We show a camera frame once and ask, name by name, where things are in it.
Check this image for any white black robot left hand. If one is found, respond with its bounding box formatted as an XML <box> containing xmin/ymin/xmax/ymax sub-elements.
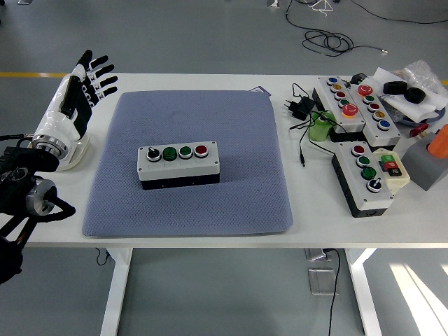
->
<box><xmin>33</xmin><ymin>49</ymin><xmax>119</xmax><ymax>148</ymax></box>

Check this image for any orange cylinder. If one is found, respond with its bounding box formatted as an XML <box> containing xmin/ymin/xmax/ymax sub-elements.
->
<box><xmin>426</xmin><ymin>124</ymin><xmax>448</xmax><ymax>158</ymax></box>

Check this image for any black foam ring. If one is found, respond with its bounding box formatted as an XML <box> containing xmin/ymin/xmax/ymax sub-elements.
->
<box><xmin>382</xmin><ymin>80</ymin><xmax>409</xmax><ymax>95</ymax></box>
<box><xmin>404</xmin><ymin>87</ymin><xmax>427</xmax><ymax>104</ymax></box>

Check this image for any coiled black floor cable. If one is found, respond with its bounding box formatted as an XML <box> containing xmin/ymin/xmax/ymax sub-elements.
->
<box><xmin>283</xmin><ymin>0</ymin><xmax>389</xmax><ymax>57</ymax></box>

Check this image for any four-button box with selector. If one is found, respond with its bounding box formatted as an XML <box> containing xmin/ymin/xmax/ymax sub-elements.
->
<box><xmin>331</xmin><ymin>141</ymin><xmax>396</xmax><ymax>218</ymax></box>

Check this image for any four-button control box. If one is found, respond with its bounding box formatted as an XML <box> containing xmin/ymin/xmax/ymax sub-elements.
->
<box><xmin>136</xmin><ymin>141</ymin><xmax>221</xmax><ymax>191</ymax></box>

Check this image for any long black floor cable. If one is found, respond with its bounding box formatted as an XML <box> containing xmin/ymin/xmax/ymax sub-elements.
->
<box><xmin>349</xmin><ymin>0</ymin><xmax>448</xmax><ymax>25</ymax></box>

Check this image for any blue-grey textured mat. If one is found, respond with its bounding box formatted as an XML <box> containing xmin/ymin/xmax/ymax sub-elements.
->
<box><xmin>81</xmin><ymin>90</ymin><xmax>294</xmax><ymax>239</ymax></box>

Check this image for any short black hanging cable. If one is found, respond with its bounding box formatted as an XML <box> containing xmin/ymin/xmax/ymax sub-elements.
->
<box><xmin>94</xmin><ymin>246</ymin><xmax>111</xmax><ymax>266</ymax></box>

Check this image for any metal floor socket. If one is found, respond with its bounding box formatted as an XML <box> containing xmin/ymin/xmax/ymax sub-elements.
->
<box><xmin>307</xmin><ymin>267</ymin><xmax>340</xmax><ymax>297</ymax></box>

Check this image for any narrow five-button control box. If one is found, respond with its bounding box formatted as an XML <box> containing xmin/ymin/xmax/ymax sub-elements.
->
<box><xmin>311</xmin><ymin>75</ymin><xmax>368</xmax><ymax>143</ymax></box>

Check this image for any black hanging power cable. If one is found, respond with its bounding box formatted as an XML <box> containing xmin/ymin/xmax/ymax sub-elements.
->
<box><xmin>321</xmin><ymin>247</ymin><xmax>342</xmax><ymax>336</ymax></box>

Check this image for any red loose knob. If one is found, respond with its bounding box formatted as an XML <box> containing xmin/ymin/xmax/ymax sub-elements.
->
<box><xmin>409</xmin><ymin>122</ymin><xmax>430</xmax><ymax>138</ymax></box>

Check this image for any black power adapter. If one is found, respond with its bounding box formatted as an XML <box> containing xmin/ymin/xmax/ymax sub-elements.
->
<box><xmin>283</xmin><ymin>96</ymin><xmax>316</xmax><ymax>122</ymax></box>

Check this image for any white foam sheet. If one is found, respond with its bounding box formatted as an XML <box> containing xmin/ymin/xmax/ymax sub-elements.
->
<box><xmin>370</xmin><ymin>66</ymin><xmax>448</xmax><ymax>123</ymax></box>

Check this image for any black adapter cord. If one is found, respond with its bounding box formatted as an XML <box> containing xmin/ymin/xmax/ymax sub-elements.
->
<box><xmin>288</xmin><ymin>82</ymin><xmax>347</xmax><ymax>167</ymax></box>

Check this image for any blue round plate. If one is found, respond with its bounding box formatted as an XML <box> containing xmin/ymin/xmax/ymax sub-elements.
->
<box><xmin>398</xmin><ymin>106</ymin><xmax>447</xmax><ymax>127</ymax></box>

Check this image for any clear bubble wrap bag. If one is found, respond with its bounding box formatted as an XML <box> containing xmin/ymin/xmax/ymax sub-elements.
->
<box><xmin>393</xmin><ymin>59</ymin><xmax>448</xmax><ymax>102</ymax></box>

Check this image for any white floor cable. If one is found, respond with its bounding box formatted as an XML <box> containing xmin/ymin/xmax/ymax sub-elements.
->
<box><xmin>307</xmin><ymin>0</ymin><xmax>337</xmax><ymax>17</ymax></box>

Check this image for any cream small switch box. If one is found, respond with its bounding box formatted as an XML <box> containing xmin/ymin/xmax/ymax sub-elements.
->
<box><xmin>372</xmin><ymin>147</ymin><xmax>411</xmax><ymax>195</ymax></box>

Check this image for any wide five-button control box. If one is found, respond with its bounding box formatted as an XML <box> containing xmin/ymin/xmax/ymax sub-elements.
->
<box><xmin>346</xmin><ymin>78</ymin><xmax>403</xmax><ymax>148</ymax></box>

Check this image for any grey block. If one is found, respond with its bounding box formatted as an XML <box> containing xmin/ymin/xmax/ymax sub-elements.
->
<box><xmin>400</xmin><ymin>131</ymin><xmax>448</xmax><ymax>192</ymax></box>

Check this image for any white table leg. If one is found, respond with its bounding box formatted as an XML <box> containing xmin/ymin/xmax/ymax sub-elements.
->
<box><xmin>344</xmin><ymin>247</ymin><xmax>384</xmax><ymax>336</ymax></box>
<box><xmin>99</xmin><ymin>247</ymin><xmax>134</xmax><ymax>336</ymax></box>

